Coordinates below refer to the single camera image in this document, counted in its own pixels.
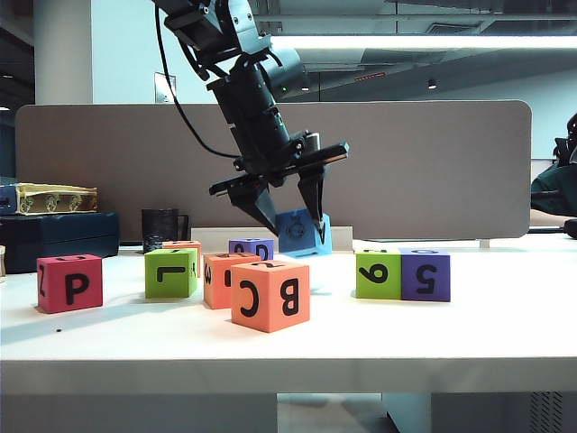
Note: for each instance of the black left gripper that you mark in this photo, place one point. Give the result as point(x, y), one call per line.
point(270, 162)

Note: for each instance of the blue block I A fish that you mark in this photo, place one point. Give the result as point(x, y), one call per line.
point(293, 241)

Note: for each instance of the purple block R D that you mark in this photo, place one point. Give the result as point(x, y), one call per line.
point(239, 255)

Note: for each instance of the orange block F 3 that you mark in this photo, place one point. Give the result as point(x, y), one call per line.
point(216, 300)

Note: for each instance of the green block T L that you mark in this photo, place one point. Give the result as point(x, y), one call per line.
point(153, 288)

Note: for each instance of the red block U P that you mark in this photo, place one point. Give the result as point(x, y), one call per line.
point(94, 270)

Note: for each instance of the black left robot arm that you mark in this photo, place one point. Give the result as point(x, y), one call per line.
point(252, 104)

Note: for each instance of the bare forearm of person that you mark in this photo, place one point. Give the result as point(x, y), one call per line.
point(550, 218)

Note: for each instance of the orange block 2 B C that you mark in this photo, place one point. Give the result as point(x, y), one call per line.
point(270, 279)

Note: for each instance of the orange block Q D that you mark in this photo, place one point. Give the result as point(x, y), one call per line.
point(180, 245)

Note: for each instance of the grey-brown desk partition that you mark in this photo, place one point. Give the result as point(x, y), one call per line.
point(405, 171)

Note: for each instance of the black mug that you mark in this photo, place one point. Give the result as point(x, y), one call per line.
point(158, 227)

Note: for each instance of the green block N 9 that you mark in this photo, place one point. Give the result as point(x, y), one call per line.
point(392, 288)

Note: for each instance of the red LED sign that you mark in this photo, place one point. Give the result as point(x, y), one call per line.
point(370, 76)

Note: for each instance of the purple block G R 5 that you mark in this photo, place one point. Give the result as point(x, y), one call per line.
point(444, 288)

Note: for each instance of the round ceiling spot lamp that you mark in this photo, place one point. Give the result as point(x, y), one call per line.
point(432, 84)

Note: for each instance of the white partition foot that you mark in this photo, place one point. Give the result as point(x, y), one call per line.
point(485, 243)

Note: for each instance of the long ceiling light strip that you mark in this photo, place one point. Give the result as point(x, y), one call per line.
point(428, 42)

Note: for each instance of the dark blue hard case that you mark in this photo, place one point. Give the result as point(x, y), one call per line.
point(58, 239)

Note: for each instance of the yellow patterned box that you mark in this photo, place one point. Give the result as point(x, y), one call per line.
point(54, 200)

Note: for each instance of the white table leg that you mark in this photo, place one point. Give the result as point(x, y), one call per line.
point(405, 412)

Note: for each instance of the seated person green top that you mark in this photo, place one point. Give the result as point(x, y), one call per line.
point(554, 189)

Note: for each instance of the black rounded device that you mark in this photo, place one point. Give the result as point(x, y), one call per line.
point(571, 227)

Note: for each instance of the beige tray gold print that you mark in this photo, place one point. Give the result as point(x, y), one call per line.
point(2, 266)

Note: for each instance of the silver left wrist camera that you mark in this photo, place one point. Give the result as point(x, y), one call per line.
point(314, 142)

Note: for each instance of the white wall poster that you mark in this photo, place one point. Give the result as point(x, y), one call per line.
point(158, 90)

